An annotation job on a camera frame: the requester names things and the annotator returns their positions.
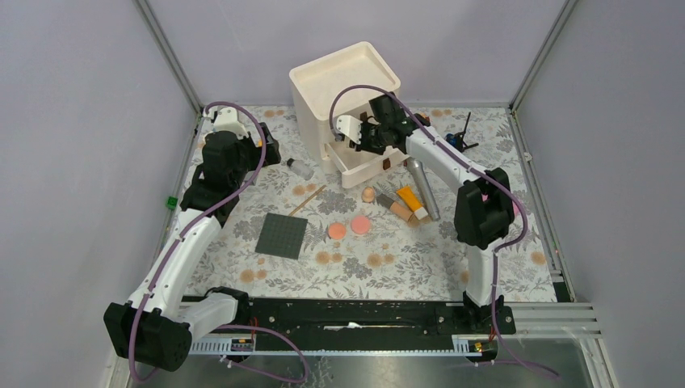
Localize white drawer organizer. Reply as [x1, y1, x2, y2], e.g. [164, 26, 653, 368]
[289, 41, 407, 188]

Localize pink round makeup puff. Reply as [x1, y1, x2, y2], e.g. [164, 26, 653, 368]
[350, 215, 372, 235]

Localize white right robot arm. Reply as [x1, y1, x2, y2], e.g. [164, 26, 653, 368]
[332, 95, 517, 333]

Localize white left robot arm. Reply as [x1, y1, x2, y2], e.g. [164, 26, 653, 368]
[103, 122, 281, 372]

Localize beige makeup sponge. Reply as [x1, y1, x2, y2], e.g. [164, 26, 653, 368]
[361, 187, 376, 203]

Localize gold thin makeup pencil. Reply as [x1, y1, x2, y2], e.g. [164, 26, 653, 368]
[288, 185, 327, 217]

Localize orange round makeup puff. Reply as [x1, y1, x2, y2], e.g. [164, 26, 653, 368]
[327, 222, 347, 240]

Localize silver toy microphone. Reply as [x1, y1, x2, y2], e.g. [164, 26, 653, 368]
[406, 157, 441, 221]

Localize blue toy brick car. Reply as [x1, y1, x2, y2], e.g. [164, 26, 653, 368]
[445, 133, 463, 152]

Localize green small cube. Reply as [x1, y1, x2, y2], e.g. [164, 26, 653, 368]
[166, 196, 178, 210]

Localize orange white cream tube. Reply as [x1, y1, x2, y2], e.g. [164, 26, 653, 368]
[396, 186, 428, 220]

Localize clear bottle black cap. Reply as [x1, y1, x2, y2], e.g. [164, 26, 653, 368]
[286, 158, 314, 180]

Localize beige foundation bottle grey cap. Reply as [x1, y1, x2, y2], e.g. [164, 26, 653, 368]
[376, 194, 415, 222]

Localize dark grey brick baseplate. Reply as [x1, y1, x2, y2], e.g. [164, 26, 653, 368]
[254, 213, 308, 259]

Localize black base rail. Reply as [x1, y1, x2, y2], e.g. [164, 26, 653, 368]
[215, 297, 516, 352]

